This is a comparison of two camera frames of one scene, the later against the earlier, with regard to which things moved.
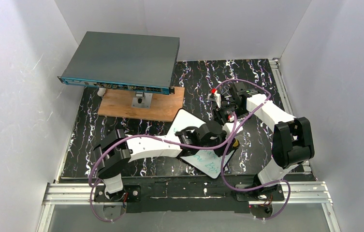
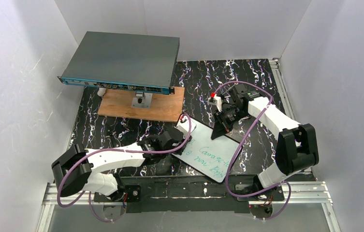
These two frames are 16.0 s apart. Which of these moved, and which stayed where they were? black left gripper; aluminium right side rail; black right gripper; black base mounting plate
Moved: black left gripper
Stayed: black right gripper; black base mounting plate; aluminium right side rail
